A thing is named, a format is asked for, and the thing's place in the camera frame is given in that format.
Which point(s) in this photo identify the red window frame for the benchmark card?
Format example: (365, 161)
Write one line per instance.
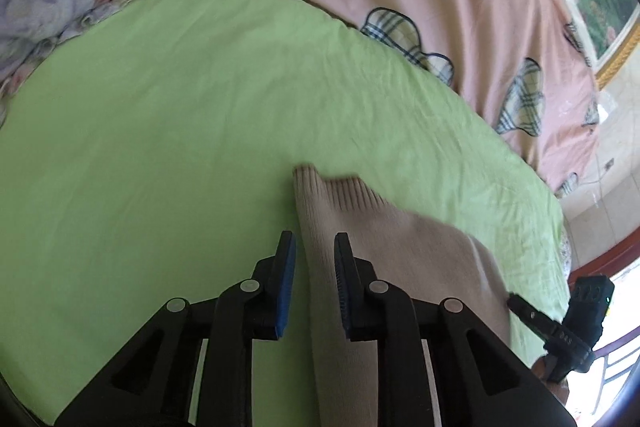
(612, 259)

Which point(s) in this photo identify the small-flowered bed sheet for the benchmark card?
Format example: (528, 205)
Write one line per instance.
(567, 252)

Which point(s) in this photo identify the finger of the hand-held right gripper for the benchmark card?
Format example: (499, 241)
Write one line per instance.
(532, 314)

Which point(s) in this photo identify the white wall socket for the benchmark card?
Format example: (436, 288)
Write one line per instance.
(609, 164)

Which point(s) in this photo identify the green bed sheet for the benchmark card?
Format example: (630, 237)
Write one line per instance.
(175, 107)

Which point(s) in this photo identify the person's right hand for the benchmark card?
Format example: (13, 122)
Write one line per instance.
(541, 366)

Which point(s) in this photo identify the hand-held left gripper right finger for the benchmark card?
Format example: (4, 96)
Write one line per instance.
(342, 287)

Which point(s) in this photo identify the pale knit sweater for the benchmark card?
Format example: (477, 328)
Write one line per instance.
(400, 247)

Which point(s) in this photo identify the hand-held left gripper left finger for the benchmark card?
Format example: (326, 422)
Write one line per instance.
(285, 287)

